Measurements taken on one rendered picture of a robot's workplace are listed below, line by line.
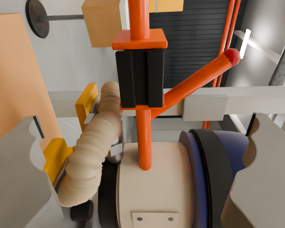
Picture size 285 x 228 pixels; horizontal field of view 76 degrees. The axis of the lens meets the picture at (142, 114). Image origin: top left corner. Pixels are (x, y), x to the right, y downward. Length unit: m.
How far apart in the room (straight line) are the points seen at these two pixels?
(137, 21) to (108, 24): 1.79
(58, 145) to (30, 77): 0.26
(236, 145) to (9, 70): 0.45
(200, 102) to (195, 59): 10.54
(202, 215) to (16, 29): 0.49
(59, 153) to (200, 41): 11.42
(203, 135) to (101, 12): 1.74
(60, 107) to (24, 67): 1.06
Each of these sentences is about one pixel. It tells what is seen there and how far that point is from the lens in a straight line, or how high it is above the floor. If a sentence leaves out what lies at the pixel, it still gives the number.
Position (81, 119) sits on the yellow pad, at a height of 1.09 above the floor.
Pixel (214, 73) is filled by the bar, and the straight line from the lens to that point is 0.26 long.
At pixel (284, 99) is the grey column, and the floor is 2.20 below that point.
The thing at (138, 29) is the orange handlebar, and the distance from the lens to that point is 0.21.
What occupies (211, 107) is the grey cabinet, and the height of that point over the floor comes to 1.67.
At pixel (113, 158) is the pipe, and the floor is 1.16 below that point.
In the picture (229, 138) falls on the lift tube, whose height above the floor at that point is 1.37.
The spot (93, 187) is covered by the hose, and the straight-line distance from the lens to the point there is 0.24.
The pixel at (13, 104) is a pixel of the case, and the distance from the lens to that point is 0.45.
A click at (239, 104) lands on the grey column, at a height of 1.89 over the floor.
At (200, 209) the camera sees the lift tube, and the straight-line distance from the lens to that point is 0.32.
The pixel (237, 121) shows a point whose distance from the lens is 11.33.
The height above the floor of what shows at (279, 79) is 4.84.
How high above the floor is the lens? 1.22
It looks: 2 degrees down
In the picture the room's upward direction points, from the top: 89 degrees clockwise
